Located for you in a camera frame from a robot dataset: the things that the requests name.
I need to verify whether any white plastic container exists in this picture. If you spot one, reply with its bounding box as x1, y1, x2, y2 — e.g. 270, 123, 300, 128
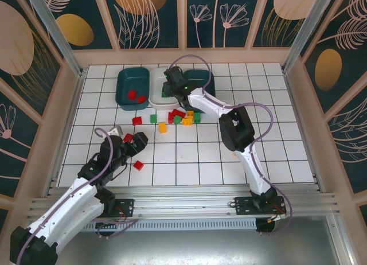
148, 67, 180, 111

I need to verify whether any teal plastic container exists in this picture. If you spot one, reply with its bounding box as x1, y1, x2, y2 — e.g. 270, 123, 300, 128
183, 69, 216, 114
115, 67, 151, 111

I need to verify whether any grey metal sheet panel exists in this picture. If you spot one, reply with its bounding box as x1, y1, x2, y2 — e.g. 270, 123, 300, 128
28, 216, 353, 265

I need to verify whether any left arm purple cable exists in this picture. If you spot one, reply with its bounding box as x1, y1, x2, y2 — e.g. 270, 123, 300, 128
15, 127, 138, 265

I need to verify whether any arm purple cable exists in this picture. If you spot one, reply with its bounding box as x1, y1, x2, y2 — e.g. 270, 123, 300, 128
168, 54, 293, 234
15, 127, 138, 265

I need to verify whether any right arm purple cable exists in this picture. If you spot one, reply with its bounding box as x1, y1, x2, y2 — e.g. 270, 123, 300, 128
168, 54, 293, 234

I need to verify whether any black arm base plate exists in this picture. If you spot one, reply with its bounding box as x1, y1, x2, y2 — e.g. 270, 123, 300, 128
82, 198, 135, 218
234, 196, 287, 217

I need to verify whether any aluminium front rail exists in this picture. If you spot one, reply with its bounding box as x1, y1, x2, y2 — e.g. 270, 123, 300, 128
28, 184, 339, 220

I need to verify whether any aluminium side rail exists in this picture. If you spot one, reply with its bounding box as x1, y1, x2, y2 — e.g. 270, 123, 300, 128
42, 71, 87, 198
282, 65, 323, 193

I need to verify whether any slotted grey cable duct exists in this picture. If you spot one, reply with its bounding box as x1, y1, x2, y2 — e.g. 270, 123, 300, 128
83, 219, 257, 232

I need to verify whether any aluminium corner post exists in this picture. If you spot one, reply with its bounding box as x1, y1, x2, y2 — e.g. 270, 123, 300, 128
22, 0, 87, 76
282, 0, 333, 73

